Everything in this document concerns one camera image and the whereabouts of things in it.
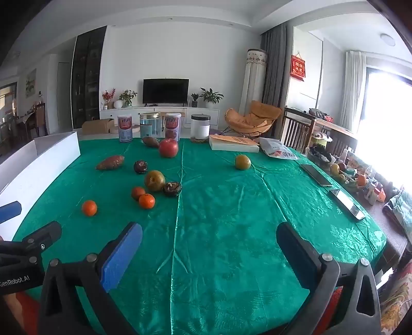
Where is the silver edged smartphone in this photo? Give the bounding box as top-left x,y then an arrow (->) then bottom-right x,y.
329,189 -> 366,221

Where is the grey curtain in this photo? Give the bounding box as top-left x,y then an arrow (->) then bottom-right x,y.
260,24 -> 288,107

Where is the teal cloth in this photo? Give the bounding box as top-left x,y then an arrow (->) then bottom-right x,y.
383,190 -> 412,239

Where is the white sheer curtain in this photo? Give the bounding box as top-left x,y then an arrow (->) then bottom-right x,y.
341,51 -> 368,130

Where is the red label tin can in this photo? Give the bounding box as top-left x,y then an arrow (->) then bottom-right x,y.
117,115 -> 134,144
165,113 -> 181,141

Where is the brown cardboard box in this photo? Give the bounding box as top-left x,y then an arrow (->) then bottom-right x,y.
81,119 -> 115,135

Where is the white television cabinet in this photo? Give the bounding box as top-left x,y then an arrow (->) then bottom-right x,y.
100,106 -> 220,129

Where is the white cardboard box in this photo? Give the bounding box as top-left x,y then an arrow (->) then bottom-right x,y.
0,131 -> 80,240

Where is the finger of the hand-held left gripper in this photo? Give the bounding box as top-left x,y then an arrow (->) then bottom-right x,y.
0,221 -> 62,266
0,201 -> 22,223

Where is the thick orange cover book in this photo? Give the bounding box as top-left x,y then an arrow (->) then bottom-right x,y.
209,134 -> 260,153

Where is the brown-green pear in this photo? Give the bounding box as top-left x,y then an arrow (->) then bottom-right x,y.
144,170 -> 166,192
234,154 -> 252,171

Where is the pile of small toys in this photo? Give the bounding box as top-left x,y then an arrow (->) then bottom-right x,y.
306,129 -> 387,207

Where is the green satin tablecloth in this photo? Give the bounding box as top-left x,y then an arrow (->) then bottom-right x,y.
13,137 -> 387,335

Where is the leafy plant white pot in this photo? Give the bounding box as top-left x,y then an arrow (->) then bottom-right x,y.
200,88 -> 224,109

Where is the dark wooden bench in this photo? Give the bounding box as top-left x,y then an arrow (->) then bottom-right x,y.
280,107 -> 358,155

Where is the floral patterned cushion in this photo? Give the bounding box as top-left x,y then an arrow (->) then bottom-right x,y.
380,258 -> 412,335

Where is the black flat television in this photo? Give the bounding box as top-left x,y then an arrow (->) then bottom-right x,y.
142,78 -> 190,105

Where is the red flower potted plant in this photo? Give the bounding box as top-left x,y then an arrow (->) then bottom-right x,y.
102,88 -> 116,109

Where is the white printed snack bag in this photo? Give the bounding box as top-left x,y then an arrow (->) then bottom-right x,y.
258,137 -> 300,161

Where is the red wall hanging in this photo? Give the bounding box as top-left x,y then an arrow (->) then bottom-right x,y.
290,53 -> 306,78

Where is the orange lounge chair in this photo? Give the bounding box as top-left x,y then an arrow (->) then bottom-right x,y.
224,100 -> 283,137

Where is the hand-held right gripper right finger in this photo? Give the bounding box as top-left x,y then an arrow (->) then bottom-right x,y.
276,222 -> 382,335

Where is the dark glass display cabinet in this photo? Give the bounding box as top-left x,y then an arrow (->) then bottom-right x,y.
71,26 -> 107,129

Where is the green plant white vase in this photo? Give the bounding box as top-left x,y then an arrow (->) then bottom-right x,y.
118,89 -> 138,108

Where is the gold lid glass jar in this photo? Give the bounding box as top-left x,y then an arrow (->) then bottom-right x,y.
139,112 -> 161,140

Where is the red apple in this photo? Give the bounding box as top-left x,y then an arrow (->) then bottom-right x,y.
159,138 -> 179,158

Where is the covered standing air conditioner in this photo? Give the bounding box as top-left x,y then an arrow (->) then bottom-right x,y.
239,48 -> 268,108

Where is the black lid clear jar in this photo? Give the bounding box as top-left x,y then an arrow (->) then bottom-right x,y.
191,114 -> 211,140

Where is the framed wall picture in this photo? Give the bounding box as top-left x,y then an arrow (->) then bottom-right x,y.
26,68 -> 37,97

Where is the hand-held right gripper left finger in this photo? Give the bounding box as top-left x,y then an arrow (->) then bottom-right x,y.
38,222 -> 144,335

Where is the dark smartphone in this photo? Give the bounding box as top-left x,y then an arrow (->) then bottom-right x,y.
300,164 -> 333,188

